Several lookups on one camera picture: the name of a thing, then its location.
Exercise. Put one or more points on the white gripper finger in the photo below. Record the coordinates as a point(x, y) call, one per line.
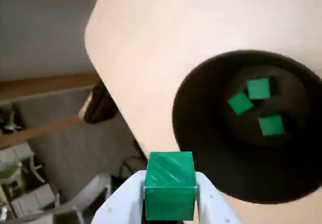
point(120, 206)
point(216, 209)

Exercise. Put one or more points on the green cube block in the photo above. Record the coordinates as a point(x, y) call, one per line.
point(240, 102)
point(169, 186)
point(259, 88)
point(271, 125)

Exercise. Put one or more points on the black round pot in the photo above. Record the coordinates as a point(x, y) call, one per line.
point(208, 143)

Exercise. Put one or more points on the white plastic chair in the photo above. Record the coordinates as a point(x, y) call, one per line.
point(83, 195)

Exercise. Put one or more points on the dark table leg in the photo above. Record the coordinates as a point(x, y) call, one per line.
point(99, 105)

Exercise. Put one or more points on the light green chair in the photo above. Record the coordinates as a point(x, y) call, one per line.
point(8, 174)

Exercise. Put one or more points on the wooden frame partition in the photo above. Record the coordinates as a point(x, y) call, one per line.
point(50, 83)

